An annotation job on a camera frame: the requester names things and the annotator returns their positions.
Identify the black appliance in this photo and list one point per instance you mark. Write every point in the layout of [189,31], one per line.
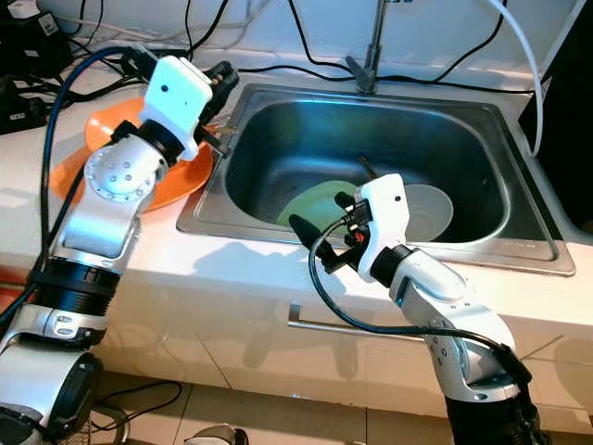
[570,111]

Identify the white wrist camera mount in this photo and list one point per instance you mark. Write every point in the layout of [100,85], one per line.
[176,93]
[380,213]

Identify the red plastic bag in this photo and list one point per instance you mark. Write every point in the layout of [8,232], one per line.
[9,297]

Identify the white cabinet door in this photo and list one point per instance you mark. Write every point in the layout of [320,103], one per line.
[241,343]

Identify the metal faucet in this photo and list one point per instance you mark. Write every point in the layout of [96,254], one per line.
[361,79]

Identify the grey robot left foot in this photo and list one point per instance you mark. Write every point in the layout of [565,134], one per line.
[218,434]

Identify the dark metal utensil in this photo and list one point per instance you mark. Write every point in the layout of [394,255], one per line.
[367,169]

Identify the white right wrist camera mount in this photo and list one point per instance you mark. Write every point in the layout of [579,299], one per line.
[380,213]

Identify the orange plastic plate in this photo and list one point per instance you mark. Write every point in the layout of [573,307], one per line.
[69,176]

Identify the stainless steel sink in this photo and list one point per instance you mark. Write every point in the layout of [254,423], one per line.
[334,139]

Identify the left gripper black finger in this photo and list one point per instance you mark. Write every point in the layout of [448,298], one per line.
[222,82]
[145,65]

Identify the black power strip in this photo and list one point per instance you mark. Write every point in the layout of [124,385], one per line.
[23,102]

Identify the green plate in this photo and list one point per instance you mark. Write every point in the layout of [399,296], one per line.
[310,206]

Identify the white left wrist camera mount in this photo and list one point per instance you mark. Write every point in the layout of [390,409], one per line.
[176,93]

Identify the black charger box white labels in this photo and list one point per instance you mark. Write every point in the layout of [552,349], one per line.
[32,37]

